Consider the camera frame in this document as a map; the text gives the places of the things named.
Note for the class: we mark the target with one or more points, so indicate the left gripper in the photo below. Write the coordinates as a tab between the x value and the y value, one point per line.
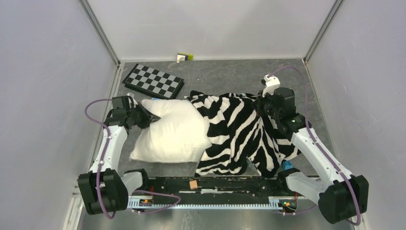
146	119

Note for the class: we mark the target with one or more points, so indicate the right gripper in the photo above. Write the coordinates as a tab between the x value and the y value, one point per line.
259	102

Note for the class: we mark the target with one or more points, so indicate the white pillow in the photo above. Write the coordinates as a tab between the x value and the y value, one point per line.
180	135

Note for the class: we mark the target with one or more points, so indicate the zebra striped pillowcase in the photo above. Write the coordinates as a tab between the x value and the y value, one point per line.
238	136

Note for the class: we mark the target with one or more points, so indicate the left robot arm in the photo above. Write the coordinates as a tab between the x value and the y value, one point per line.
102	189

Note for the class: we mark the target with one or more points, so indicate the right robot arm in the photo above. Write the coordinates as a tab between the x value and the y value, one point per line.
339	194

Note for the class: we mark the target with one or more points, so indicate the black white checkerboard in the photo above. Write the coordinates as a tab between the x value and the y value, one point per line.
153	82

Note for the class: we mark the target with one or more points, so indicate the blue small block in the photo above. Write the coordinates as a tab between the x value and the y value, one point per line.
286	165

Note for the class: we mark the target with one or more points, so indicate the green white small block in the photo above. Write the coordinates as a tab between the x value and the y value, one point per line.
183	57

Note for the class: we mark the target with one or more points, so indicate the orange small cube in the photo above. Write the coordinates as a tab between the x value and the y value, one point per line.
193	184

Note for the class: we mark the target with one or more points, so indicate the light blue toothed strip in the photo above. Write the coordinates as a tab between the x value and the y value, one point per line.
271	204

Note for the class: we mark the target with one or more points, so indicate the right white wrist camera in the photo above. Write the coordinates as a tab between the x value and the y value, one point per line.
271	83

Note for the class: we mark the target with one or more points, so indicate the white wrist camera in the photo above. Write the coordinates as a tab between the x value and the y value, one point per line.
271	83
132	100

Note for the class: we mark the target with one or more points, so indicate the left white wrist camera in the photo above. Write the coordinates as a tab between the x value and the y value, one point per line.
132	100

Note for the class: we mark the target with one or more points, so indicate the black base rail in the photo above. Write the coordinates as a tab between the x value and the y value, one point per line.
220	190

